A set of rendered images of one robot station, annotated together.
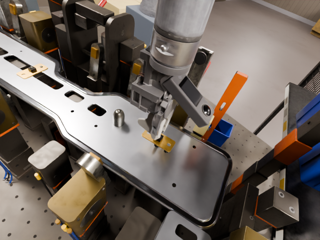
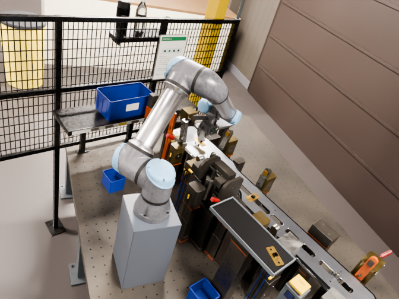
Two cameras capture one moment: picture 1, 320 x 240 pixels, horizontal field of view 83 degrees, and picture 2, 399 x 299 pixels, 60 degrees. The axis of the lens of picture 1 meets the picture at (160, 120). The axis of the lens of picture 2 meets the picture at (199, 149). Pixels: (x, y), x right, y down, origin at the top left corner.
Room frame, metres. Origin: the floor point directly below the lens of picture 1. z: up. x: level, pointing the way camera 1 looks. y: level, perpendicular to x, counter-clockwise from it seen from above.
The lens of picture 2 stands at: (1.85, 0.67, 2.17)
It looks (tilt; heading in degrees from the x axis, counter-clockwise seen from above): 35 degrees down; 203
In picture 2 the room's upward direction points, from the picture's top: 17 degrees clockwise
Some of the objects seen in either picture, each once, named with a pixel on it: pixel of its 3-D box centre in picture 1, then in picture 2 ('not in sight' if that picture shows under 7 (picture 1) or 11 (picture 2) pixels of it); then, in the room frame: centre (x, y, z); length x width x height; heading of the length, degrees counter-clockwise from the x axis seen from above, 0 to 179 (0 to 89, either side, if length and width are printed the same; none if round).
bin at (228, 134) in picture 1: (217, 131); (113, 180); (0.65, -0.30, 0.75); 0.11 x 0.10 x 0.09; 72
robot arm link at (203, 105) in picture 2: not in sight; (211, 104); (0.39, 0.03, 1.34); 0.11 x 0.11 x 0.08; 2
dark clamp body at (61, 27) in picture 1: (80, 69); (221, 231); (0.64, 0.40, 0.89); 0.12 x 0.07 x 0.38; 162
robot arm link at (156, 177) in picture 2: not in sight; (157, 179); (0.96, 0.16, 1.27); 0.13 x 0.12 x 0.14; 92
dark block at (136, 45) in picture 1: (128, 92); (191, 193); (0.56, 0.15, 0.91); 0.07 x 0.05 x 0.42; 162
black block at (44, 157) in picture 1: (56, 184); (233, 177); (0.17, 0.23, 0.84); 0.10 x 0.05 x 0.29; 162
